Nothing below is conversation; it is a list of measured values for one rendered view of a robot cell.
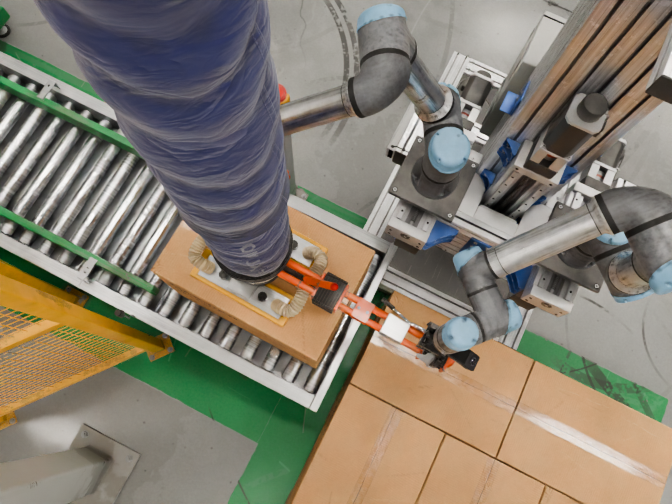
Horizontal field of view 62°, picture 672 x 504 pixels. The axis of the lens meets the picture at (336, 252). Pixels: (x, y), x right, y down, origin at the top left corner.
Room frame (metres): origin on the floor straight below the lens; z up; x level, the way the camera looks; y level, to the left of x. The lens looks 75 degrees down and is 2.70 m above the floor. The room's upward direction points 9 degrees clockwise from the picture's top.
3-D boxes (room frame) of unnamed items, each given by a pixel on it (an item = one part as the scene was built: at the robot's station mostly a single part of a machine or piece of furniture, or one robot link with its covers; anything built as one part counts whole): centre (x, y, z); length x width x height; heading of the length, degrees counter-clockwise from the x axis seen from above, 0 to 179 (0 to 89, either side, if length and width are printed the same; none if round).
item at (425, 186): (0.74, -0.28, 1.09); 0.15 x 0.15 x 0.10
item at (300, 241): (0.49, 0.20, 0.97); 0.34 x 0.10 x 0.05; 69
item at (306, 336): (0.41, 0.22, 0.75); 0.60 x 0.40 x 0.40; 70
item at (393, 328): (0.24, -0.20, 1.07); 0.07 x 0.07 x 0.04; 69
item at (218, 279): (0.31, 0.27, 0.97); 0.34 x 0.10 x 0.05; 69
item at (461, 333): (0.20, -0.32, 1.38); 0.09 x 0.08 x 0.11; 118
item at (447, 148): (0.75, -0.27, 1.20); 0.13 x 0.12 x 0.14; 11
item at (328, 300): (0.31, 0.00, 1.08); 0.10 x 0.08 x 0.06; 159
